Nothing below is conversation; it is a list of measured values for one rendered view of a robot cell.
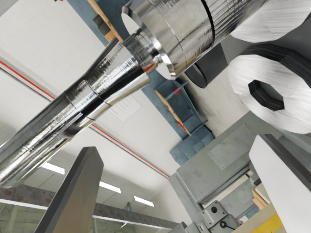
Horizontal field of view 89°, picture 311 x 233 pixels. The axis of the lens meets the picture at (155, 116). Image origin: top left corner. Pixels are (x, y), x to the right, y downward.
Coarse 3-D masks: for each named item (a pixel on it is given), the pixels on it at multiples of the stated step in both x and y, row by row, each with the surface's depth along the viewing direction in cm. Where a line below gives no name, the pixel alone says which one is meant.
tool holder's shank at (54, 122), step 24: (120, 48) 8; (144, 48) 8; (96, 72) 8; (120, 72) 8; (144, 72) 8; (72, 96) 8; (96, 96) 8; (120, 96) 9; (48, 120) 8; (72, 120) 9; (24, 144) 8; (48, 144) 9; (0, 168) 8; (24, 168) 9
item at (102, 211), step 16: (16, 80) 341; (96, 128) 490; (144, 160) 675; (0, 192) 217; (16, 192) 233; (32, 192) 253; (48, 192) 275; (96, 208) 342; (112, 208) 386; (144, 224) 455; (160, 224) 530; (176, 224) 643
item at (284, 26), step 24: (288, 0) 8; (264, 24) 10; (288, 24) 9; (240, 48) 15; (264, 48) 12; (288, 48) 11; (240, 72) 15; (264, 72) 13; (288, 72) 11; (240, 96) 18; (264, 96) 16; (288, 96) 12; (264, 120) 18; (288, 120) 14
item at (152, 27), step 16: (144, 0) 7; (128, 16) 7; (144, 16) 7; (160, 16) 7; (144, 32) 7; (160, 32) 7; (160, 48) 7; (176, 48) 7; (160, 64) 9; (176, 64) 8
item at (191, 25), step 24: (168, 0) 7; (192, 0) 7; (216, 0) 7; (240, 0) 7; (264, 0) 8; (168, 24) 7; (192, 24) 7; (216, 24) 8; (240, 24) 9; (192, 48) 8
